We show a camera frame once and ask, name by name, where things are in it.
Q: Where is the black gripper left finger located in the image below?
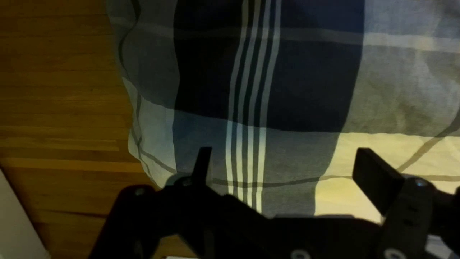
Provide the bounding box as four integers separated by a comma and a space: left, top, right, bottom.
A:
89, 146, 268, 259

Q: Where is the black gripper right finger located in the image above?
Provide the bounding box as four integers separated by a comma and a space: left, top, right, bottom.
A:
352, 148, 460, 259

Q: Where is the yellow black plaid comforter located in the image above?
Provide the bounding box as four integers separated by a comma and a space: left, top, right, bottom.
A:
104, 0, 460, 218

